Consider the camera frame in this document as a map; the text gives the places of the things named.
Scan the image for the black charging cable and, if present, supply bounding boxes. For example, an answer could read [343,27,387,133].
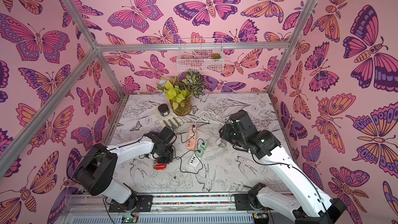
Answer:
[172,123,198,144]
[172,138,206,162]
[172,149,206,175]

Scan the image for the white power strip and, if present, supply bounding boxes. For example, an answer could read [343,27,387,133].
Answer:
[188,154,202,168]

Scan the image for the pink power strip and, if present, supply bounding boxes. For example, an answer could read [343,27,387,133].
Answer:
[186,124,197,150]

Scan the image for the green power adapter cube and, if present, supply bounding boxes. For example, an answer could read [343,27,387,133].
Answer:
[200,141,208,150]

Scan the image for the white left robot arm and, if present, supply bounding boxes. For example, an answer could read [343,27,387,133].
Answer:
[72,127,176,212]

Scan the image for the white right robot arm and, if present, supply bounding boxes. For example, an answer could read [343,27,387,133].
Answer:
[219,110,347,224]

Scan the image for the white power plug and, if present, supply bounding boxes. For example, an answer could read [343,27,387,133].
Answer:
[216,139,227,148]

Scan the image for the small black jar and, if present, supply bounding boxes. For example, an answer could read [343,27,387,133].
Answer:
[158,104,170,117]

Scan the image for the potted green artificial plant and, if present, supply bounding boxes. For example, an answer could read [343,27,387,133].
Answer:
[157,71,207,116]

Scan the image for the small plant in basket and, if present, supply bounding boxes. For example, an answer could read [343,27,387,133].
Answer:
[211,53,222,60]

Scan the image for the white coiled power cord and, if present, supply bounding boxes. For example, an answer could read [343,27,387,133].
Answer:
[194,108,246,141]

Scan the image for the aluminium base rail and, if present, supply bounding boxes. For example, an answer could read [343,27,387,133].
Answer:
[58,191,293,224]

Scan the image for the white wire wall basket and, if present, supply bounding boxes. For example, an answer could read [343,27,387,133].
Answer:
[175,37,225,73]

